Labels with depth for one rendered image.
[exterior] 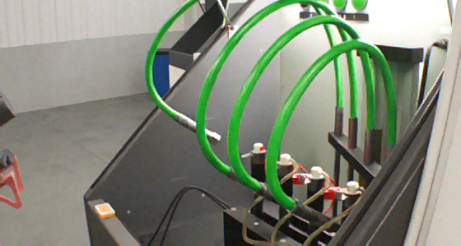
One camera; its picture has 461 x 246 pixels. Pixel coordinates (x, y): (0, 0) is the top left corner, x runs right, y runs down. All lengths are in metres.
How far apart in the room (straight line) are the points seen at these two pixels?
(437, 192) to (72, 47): 7.04
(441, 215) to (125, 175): 0.74
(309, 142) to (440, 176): 0.64
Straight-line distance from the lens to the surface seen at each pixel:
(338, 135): 0.96
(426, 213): 0.59
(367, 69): 0.76
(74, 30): 7.43
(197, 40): 4.87
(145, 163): 1.10
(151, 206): 1.14
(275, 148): 0.55
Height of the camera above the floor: 1.36
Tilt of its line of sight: 14 degrees down
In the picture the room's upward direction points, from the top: 1 degrees counter-clockwise
